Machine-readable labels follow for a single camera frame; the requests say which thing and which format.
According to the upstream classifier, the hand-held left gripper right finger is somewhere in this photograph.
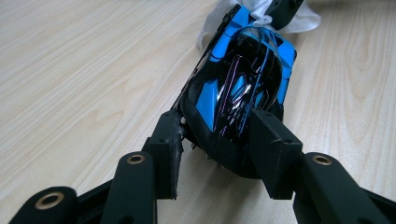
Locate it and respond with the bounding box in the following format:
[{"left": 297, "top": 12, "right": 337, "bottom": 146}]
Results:
[{"left": 248, "top": 107, "right": 304, "bottom": 200}]

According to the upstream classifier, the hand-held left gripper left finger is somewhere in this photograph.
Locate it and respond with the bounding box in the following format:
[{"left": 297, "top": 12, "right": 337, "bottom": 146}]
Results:
[{"left": 148, "top": 109, "right": 185, "bottom": 200}]

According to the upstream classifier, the white wet wipe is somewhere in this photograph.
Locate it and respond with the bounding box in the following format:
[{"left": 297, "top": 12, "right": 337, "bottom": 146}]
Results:
[{"left": 195, "top": 0, "right": 321, "bottom": 52}]

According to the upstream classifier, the blue and black toy car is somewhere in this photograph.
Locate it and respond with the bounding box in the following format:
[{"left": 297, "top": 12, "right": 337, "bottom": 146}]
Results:
[{"left": 174, "top": 3, "right": 298, "bottom": 180}]

